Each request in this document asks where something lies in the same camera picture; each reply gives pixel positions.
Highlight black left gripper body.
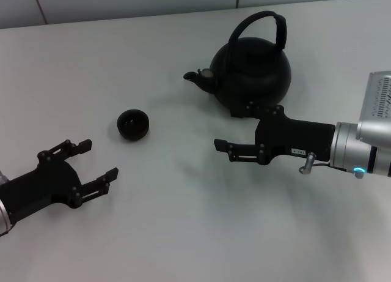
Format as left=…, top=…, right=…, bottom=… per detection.
left=0, top=158, right=84, bottom=227

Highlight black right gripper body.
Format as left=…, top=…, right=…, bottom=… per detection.
left=254, top=105, right=337, bottom=166

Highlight black round teapot with handle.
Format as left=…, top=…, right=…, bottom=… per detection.
left=183, top=10, right=293, bottom=118

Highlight small dark teacup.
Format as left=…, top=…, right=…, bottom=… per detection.
left=116, top=109, right=151, bottom=141

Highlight right gripper metal plug cable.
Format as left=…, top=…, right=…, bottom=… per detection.
left=298, top=151, right=334, bottom=176

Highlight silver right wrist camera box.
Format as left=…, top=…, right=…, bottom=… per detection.
left=356, top=70, right=391, bottom=149

